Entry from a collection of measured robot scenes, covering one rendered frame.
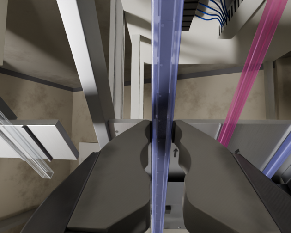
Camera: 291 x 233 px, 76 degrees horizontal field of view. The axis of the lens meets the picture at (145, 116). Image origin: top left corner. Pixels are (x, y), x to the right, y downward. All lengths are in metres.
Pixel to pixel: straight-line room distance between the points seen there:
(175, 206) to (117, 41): 0.47
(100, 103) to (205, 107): 2.85
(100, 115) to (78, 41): 0.11
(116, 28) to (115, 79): 0.16
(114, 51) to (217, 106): 2.58
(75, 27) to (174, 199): 0.33
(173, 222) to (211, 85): 2.77
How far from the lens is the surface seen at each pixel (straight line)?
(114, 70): 0.58
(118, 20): 0.64
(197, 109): 3.09
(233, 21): 0.66
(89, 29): 0.24
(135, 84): 0.69
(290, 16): 0.81
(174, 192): 0.41
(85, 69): 0.24
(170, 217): 0.45
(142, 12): 0.66
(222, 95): 3.08
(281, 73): 3.05
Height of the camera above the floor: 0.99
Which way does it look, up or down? 5 degrees down
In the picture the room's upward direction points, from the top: 179 degrees counter-clockwise
